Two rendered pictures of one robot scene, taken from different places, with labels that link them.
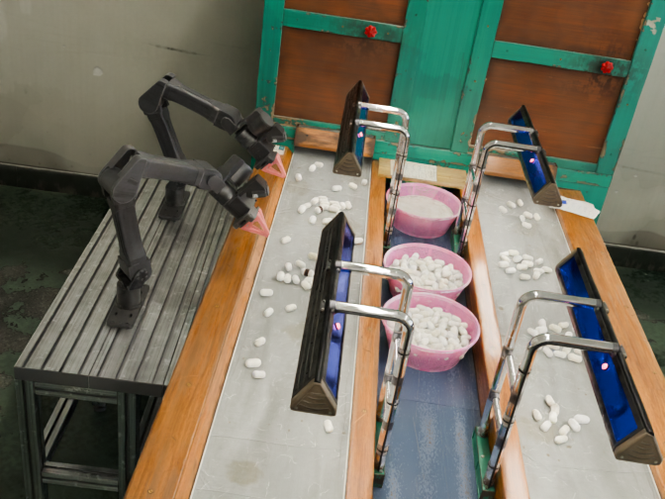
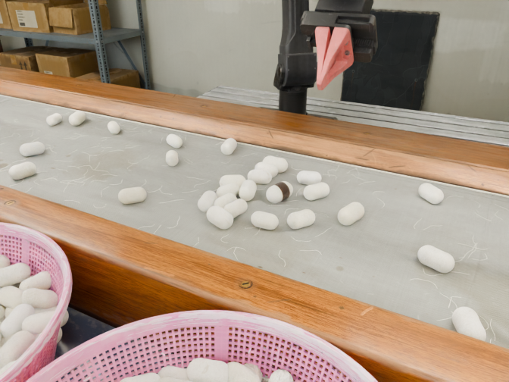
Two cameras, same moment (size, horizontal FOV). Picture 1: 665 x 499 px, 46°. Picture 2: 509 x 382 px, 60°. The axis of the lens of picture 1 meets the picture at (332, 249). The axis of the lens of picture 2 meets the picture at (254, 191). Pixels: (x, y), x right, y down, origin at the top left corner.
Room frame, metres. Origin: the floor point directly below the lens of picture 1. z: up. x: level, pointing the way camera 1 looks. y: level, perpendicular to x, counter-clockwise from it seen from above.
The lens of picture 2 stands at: (2.12, -0.39, 1.02)
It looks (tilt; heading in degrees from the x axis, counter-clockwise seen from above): 28 degrees down; 117
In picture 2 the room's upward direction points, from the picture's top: straight up
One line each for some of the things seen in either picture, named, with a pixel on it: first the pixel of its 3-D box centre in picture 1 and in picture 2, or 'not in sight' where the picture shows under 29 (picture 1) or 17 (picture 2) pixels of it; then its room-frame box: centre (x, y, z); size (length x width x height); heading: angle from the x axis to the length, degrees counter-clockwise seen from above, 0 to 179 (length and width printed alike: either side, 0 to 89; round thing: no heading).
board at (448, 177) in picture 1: (423, 173); not in sight; (2.69, -0.29, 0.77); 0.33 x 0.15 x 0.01; 90
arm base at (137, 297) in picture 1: (129, 294); (292, 103); (1.74, 0.53, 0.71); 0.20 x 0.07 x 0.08; 2
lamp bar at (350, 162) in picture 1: (354, 123); not in sight; (2.30, -0.01, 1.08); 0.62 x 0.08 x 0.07; 0
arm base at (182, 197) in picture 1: (174, 195); not in sight; (2.34, 0.55, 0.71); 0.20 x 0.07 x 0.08; 2
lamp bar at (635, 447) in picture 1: (604, 338); not in sight; (1.33, -0.57, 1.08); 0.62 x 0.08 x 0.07; 0
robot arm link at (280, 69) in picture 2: (131, 272); (296, 76); (1.75, 0.52, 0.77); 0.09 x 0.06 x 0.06; 41
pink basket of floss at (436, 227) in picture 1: (422, 212); not in sight; (2.47, -0.29, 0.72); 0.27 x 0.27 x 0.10
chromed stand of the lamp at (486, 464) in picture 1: (541, 400); not in sight; (1.32, -0.49, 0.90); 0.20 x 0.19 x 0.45; 0
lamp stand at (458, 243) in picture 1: (495, 198); not in sight; (2.29, -0.49, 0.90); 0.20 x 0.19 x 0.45; 0
